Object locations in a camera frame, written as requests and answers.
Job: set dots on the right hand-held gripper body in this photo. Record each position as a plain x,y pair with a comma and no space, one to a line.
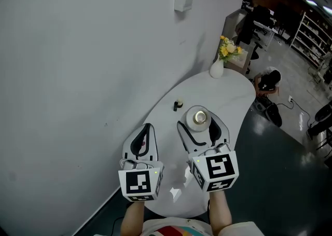
219,170

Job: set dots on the white power strip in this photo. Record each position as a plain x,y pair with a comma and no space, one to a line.
290,99

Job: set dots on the white kidney-shaped table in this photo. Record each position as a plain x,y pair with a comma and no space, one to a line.
228,92

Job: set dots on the grey cabinet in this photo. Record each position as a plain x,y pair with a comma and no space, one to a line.
232,22

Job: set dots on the small black bottle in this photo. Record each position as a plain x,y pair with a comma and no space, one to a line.
175,107

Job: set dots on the white shelving rack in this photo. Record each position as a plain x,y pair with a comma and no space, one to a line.
311,38

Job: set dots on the small dark jar cream lid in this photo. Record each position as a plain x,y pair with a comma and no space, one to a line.
179,102

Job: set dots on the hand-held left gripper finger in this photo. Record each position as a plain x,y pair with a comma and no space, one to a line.
127,146
154,146

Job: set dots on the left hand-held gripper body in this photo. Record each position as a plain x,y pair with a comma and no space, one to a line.
138,183

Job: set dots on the black office chair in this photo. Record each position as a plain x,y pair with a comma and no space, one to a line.
256,49

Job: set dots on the clear glass cup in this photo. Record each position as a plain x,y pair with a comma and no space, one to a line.
197,119

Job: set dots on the yellow flower bouquet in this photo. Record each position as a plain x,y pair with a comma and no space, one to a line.
229,48

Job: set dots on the person's left forearm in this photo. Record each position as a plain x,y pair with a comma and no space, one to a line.
132,219

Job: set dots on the grey wall electrical box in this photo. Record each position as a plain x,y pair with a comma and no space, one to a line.
183,1

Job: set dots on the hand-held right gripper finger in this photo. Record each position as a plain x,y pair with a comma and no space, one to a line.
224,133
188,141

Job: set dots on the person's right forearm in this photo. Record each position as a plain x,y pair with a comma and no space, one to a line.
220,211

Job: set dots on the white shirt colourful print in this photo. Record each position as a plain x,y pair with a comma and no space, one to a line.
181,228

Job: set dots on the black bag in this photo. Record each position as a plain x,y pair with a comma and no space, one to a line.
272,113

